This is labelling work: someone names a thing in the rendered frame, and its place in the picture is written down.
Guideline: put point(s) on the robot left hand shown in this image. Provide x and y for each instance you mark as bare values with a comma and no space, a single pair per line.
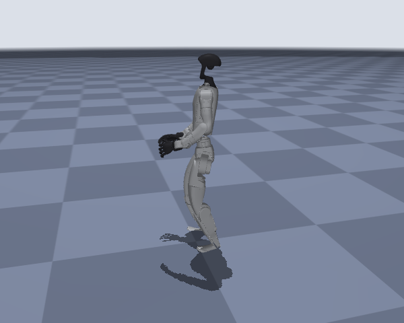
167,147

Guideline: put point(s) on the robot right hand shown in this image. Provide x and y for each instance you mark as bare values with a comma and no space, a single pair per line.
170,137

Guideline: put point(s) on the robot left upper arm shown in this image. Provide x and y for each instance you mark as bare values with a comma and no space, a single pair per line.
206,100

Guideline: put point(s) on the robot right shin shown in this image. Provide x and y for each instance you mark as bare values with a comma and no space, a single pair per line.
191,210

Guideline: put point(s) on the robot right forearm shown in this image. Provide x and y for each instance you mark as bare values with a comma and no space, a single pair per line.
187,131

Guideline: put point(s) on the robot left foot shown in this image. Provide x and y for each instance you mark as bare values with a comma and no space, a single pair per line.
206,248

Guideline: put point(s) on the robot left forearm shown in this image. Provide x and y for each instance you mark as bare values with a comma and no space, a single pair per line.
195,136

